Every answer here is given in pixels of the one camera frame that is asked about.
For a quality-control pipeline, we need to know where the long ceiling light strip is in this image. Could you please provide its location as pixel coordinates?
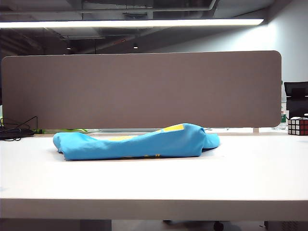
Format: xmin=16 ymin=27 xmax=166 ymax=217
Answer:
xmin=0 ymin=18 xmax=265 ymax=29

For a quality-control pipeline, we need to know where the rubik's cube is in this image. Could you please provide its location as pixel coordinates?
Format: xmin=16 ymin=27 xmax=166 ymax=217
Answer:
xmin=287 ymin=116 xmax=308 ymax=136

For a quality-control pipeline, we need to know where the black office chair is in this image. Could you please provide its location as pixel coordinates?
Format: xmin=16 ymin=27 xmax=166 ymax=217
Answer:
xmin=283 ymin=81 xmax=308 ymax=118

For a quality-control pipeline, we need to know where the blue white soccer jersey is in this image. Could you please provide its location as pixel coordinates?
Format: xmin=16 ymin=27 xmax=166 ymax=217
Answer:
xmin=52 ymin=122 xmax=221 ymax=162

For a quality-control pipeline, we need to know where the brown desk partition panel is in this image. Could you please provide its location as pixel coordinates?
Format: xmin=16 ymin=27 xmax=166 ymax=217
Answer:
xmin=0 ymin=50 xmax=282 ymax=130

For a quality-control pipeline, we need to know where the flat black device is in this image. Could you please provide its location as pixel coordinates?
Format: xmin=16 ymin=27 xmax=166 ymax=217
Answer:
xmin=0 ymin=127 xmax=36 ymax=139

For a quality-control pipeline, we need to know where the black cable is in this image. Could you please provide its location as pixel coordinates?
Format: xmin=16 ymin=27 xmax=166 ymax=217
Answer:
xmin=0 ymin=115 xmax=39 ymax=142

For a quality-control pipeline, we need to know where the black chair base under desk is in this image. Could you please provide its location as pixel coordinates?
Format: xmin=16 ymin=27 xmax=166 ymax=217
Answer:
xmin=163 ymin=218 xmax=225 ymax=231

